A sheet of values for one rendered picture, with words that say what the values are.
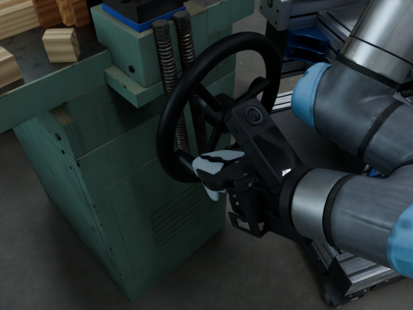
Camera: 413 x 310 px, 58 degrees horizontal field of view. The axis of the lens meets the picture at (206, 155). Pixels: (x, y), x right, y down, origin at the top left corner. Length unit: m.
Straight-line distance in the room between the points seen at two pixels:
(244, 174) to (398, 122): 0.17
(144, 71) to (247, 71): 1.64
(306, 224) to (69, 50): 0.45
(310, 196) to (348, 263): 0.84
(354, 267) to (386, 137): 0.82
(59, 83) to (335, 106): 0.42
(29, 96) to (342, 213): 0.48
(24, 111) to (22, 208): 1.06
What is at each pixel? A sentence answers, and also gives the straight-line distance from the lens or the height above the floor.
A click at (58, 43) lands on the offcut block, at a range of 0.64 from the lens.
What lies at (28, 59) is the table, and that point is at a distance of 0.68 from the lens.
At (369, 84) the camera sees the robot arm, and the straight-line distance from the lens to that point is 0.43.
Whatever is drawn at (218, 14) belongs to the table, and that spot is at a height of 0.88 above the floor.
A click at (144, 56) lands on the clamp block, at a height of 0.93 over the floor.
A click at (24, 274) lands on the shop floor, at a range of 1.50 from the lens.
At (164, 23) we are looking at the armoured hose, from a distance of 0.57.
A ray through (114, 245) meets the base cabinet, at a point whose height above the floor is 0.37.
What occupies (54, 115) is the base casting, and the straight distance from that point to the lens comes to 0.72.
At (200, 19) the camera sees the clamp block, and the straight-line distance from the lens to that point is 0.63.
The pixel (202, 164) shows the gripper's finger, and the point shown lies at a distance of 0.51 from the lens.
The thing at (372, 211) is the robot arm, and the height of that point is 0.98.
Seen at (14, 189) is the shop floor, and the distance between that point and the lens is 1.75.
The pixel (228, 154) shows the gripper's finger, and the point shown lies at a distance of 0.52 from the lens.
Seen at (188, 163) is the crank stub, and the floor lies 0.81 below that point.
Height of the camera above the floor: 1.23
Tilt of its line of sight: 47 degrees down
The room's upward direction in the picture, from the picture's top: straight up
